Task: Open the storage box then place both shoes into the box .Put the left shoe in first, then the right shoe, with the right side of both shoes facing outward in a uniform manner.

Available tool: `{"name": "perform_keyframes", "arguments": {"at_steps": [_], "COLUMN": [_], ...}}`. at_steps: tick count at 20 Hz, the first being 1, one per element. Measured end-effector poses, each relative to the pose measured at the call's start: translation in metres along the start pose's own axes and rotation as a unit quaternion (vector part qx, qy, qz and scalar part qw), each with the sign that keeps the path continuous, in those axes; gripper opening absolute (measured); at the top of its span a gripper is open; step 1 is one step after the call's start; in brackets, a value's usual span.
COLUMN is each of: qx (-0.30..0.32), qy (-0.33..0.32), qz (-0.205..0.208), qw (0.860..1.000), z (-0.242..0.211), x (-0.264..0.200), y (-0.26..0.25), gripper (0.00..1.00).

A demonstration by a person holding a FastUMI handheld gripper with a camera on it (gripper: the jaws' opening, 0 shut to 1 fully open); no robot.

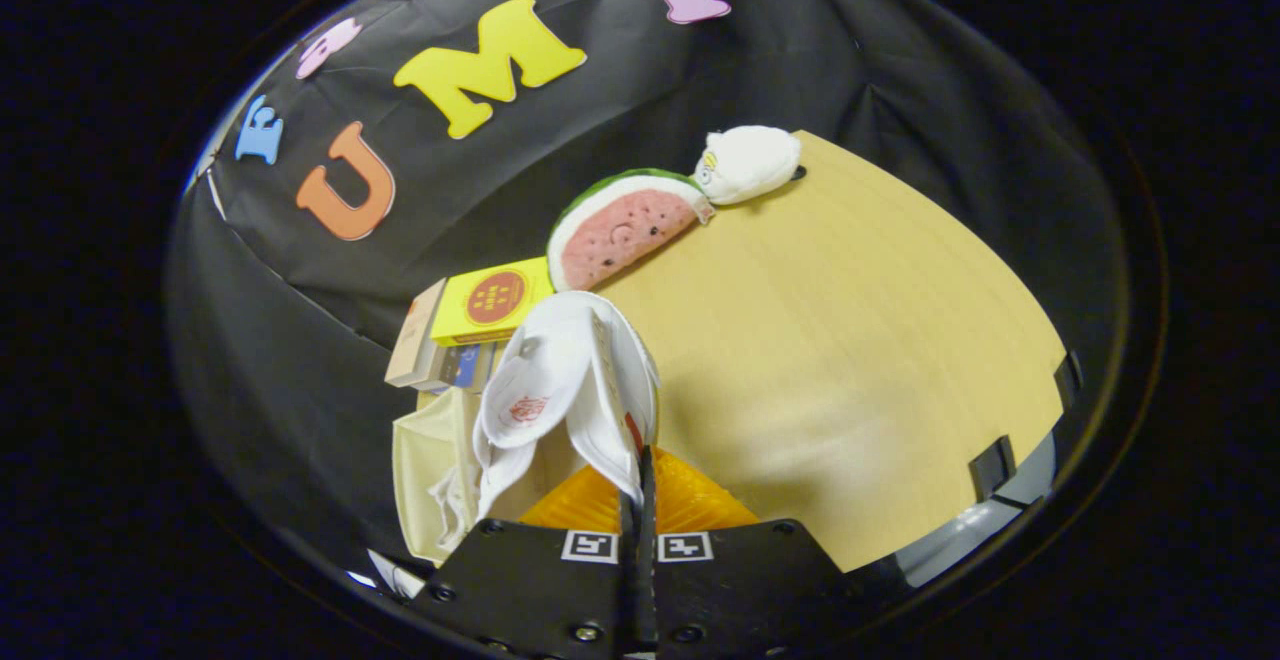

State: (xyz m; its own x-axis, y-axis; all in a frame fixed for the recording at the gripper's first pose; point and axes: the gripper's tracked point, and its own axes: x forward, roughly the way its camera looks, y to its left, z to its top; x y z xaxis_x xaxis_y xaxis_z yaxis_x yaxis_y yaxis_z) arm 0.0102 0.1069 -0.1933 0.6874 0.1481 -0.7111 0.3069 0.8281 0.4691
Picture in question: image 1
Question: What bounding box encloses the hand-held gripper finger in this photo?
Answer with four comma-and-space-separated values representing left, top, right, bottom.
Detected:
640, 445, 851, 660
410, 462, 641, 660

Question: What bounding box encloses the cream fabric storage box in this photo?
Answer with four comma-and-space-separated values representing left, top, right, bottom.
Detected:
392, 385, 591, 569

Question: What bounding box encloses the blue book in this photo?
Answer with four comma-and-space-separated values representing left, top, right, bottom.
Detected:
445, 340, 498, 391

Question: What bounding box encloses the grey book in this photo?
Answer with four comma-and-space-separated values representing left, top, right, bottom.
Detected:
415, 340, 461, 391

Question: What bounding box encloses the yellow book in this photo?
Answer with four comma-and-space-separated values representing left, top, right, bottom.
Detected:
430, 257, 557, 347

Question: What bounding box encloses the beige book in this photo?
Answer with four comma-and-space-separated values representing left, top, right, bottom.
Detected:
385, 278, 448, 388

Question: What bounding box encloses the watermelon slice plush toy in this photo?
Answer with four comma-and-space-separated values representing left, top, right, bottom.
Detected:
546, 168, 716, 293

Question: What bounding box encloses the white plush toy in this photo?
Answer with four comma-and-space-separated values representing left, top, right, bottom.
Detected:
693, 125, 804, 206

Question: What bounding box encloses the black table bracket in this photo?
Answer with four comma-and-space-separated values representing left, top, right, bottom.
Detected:
968, 434, 1018, 503
1052, 350, 1085, 407

